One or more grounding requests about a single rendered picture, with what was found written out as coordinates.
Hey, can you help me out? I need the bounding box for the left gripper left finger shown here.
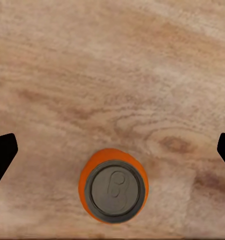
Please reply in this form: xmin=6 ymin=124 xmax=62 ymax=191
xmin=0 ymin=133 xmax=18 ymax=180

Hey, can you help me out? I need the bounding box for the can of soda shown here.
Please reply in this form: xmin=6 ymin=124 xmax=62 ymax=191
xmin=78 ymin=148 xmax=149 ymax=225

